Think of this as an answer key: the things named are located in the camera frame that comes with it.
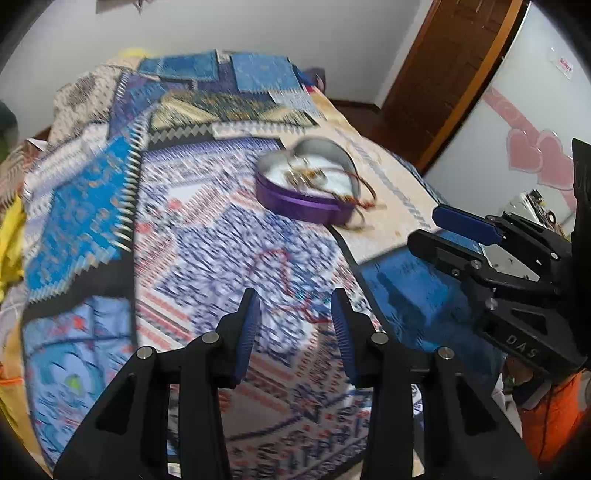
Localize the patchwork printed blanket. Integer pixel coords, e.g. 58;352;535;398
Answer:
0;48;522;480

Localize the grey bag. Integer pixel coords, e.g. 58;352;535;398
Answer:
302;67;328;93

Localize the striped orange cloth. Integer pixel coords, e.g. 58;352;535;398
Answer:
0;138;49;195

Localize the gold chain bracelet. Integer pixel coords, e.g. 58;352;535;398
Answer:
284;154;328;190

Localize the brown wooden door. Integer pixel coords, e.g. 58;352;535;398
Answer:
376;0;527;171

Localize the yellow cloth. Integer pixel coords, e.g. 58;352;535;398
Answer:
0;194;26;296

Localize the purple heart-shaped tin box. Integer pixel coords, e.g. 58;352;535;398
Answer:
255;138;358;226

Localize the white paper note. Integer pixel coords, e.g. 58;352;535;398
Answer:
547;48;575;79

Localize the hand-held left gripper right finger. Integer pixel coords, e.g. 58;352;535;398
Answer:
331;288;541;480

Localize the pile of small trinkets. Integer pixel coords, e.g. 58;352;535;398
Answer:
526;190;571;232

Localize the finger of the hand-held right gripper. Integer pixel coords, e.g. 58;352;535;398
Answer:
409;229;561;301
433;204;571;264

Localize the red braided string bracelet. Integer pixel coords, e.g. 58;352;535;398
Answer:
323;168;379;232

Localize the thin red cord bracelet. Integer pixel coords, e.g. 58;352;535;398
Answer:
247;248;333;324

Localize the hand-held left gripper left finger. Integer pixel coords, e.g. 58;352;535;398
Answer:
53;288;262;480

